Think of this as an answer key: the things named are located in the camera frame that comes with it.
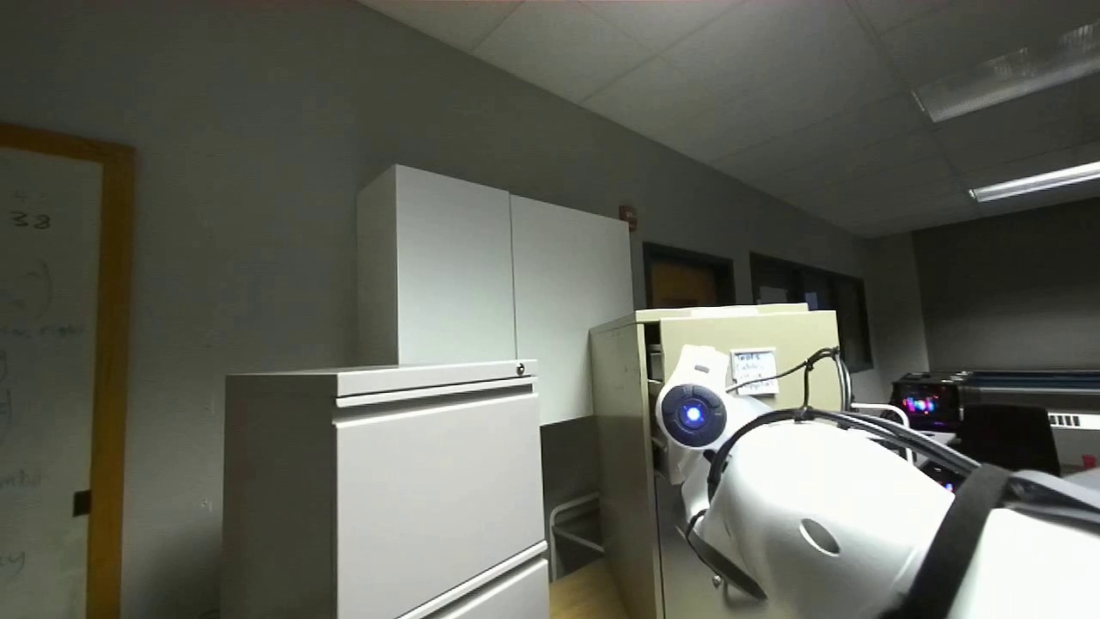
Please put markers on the beige cabinet drawer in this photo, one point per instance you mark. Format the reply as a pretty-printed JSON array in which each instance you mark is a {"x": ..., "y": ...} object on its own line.
[{"x": 803, "y": 326}]

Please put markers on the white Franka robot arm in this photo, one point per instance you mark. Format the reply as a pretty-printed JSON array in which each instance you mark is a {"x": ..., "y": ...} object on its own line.
[{"x": 826, "y": 503}]

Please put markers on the small file cabinet lock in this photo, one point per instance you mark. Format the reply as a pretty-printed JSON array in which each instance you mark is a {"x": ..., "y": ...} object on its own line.
[{"x": 524, "y": 370}]

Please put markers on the light grey two-door cabinet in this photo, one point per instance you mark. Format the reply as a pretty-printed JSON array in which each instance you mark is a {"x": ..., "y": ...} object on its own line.
[{"x": 458, "y": 277}]

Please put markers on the beige metal cabinet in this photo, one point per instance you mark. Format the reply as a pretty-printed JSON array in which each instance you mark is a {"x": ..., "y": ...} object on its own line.
[{"x": 622, "y": 503}]

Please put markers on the tall grey file drawer front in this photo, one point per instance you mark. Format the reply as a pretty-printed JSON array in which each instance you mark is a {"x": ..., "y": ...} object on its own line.
[{"x": 434, "y": 493}]

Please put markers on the low grey file drawer front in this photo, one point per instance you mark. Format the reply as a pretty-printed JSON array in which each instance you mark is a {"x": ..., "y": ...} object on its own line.
[{"x": 503, "y": 595}]

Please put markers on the grey lateral file cabinet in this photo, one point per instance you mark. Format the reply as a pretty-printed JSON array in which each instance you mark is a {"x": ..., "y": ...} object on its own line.
[{"x": 277, "y": 493}]

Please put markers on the dark doorway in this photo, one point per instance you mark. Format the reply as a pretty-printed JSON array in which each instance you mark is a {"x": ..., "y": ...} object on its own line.
[{"x": 689, "y": 277}]

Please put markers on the white printed label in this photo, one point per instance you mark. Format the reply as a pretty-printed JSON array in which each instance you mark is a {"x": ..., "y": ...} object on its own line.
[{"x": 755, "y": 370}]

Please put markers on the glowing pink computer screen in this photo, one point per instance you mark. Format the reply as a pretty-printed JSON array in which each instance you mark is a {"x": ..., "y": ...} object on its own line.
[{"x": 923, "y": 403}]

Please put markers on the black desk equipment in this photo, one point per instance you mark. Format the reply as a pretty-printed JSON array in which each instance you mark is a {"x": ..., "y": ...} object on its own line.
[{"x": 1018, "y": 425}]

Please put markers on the long fluorescent ceiling light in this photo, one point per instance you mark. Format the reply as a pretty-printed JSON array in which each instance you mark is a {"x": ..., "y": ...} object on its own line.
[{"x": 1031, "y": 181}]

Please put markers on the wood framed whiteboard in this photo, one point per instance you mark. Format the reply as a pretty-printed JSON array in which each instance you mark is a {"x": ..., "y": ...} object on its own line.
[{"x": 47, "y": 379}]

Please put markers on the unlit ceiling light panel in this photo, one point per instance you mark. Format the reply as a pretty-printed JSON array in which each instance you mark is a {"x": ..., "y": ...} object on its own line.
[{"x": 1008, "y": 69}]

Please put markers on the small wall alarm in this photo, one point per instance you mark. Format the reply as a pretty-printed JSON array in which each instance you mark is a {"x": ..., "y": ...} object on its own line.
[{"x": 626, "y": 213}]

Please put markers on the dark wall window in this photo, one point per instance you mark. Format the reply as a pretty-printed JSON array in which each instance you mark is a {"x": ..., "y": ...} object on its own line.
[{"x": 843, "y": 315}]

